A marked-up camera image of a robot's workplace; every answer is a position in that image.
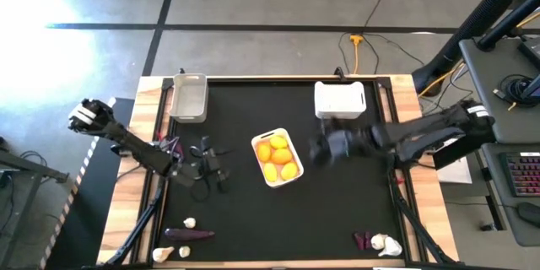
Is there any grey plastic basket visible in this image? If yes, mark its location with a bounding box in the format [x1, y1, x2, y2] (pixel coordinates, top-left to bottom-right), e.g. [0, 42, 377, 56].
[168, 73, 209, 124]

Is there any black frame brace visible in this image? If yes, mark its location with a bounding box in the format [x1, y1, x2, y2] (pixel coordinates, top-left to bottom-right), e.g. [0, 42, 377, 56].
[94, 187, 165, 269]
[390, 176, 459, 267]

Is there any long purple eggplant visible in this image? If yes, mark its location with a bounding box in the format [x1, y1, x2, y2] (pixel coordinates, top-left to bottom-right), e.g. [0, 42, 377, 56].
[164, 228, 217, 242]

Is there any black computer mouse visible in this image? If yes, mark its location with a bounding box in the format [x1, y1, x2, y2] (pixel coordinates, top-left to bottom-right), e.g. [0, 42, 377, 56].
[517, 202, 540, 227]

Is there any backlit keyboard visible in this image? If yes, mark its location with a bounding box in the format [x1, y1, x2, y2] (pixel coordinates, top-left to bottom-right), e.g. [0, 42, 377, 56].
[499, 151, 540, 198]

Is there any black table mat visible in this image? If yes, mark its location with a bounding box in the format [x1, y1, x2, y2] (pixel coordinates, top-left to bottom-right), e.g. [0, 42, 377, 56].
[162, 78, 404, 262]

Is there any black desk leg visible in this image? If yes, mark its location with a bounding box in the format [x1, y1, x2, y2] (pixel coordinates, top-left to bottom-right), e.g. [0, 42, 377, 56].
[432, 134, 497, 170]

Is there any black monitor pole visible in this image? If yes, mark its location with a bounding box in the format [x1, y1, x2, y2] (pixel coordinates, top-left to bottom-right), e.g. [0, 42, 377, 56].
[476, 0, 540, 51]

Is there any yellow extension cord plug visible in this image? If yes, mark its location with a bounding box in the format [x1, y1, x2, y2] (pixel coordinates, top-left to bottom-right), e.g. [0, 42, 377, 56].
[349, 34, 365, 75]

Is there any coiled black cable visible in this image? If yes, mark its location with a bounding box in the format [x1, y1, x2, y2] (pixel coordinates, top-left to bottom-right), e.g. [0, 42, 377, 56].
[493, 73, 536, 111]

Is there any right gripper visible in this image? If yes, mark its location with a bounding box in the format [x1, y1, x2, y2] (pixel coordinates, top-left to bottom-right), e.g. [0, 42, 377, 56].
[310, 117, 377, 166]

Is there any grey desk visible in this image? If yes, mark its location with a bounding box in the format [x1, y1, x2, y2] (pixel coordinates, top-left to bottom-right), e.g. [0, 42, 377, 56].
[458, 36, 540, 144]
[479, 142, 540, 248]

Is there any black metal stand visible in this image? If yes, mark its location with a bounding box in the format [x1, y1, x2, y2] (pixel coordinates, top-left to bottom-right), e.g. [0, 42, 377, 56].
[0, 134, 71, 270]

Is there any black floor cable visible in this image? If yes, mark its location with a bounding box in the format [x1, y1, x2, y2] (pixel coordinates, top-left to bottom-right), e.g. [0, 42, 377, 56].
[363, 0, 393, 27]
[337, 32, 426, 75]

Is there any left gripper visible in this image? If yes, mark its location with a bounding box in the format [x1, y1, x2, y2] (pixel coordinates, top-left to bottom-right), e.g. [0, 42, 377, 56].
[183, 135, 234, 193]

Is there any white plastic basket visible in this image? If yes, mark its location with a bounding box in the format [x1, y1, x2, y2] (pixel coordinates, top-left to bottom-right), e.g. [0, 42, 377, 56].
[313, 80, 368, 121]
[250, 127, 305, 189]

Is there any white paper sheet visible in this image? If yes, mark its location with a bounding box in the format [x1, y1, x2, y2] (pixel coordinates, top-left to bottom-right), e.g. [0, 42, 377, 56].
[434, 158, 473, 185]

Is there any black floor mat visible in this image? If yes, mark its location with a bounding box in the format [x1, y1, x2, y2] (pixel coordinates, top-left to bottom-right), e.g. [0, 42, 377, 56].
[40, 96, 136, 270]

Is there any black tower fan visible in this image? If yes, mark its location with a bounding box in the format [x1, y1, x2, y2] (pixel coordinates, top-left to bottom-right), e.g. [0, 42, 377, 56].
[411, 0, 540, 96]

